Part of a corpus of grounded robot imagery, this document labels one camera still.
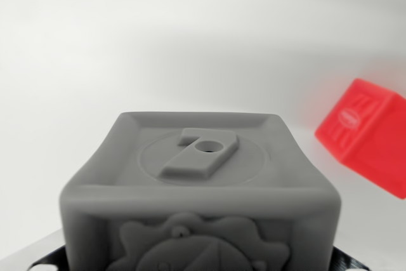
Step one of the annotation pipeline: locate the grey embossed rubber cube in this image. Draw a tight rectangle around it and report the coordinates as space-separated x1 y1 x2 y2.
58 111 343 271

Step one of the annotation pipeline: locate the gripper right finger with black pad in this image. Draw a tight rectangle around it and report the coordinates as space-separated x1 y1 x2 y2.
331 244 374 271

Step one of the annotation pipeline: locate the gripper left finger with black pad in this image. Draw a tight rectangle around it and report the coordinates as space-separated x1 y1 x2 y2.
0 231 69 271

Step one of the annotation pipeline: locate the red embossed rubber cube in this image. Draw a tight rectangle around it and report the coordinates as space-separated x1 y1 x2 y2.
314 77 406 201

